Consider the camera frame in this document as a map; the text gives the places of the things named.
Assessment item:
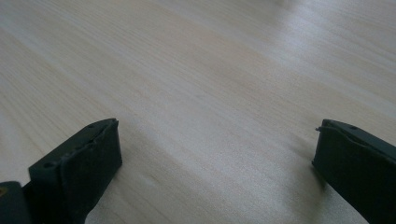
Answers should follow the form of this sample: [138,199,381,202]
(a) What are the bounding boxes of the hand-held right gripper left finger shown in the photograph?
[28,118,123,224]

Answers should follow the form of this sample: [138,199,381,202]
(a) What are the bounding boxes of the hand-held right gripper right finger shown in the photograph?
[311,119,396,224]

